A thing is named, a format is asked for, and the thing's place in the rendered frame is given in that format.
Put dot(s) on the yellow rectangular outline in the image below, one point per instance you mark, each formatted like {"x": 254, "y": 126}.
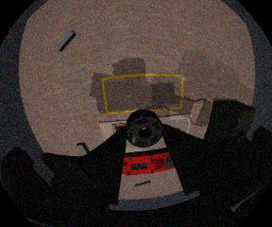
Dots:
{"x": 139, "y": 75}

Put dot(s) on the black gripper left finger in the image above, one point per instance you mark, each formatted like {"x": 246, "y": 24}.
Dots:
{"x": 100, "y": 168}

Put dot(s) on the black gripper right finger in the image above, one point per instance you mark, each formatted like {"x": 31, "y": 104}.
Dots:
{"x": 194, "y": 158}

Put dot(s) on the white flat base plate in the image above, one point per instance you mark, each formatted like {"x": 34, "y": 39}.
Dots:
{"x": 179, "y": 121}

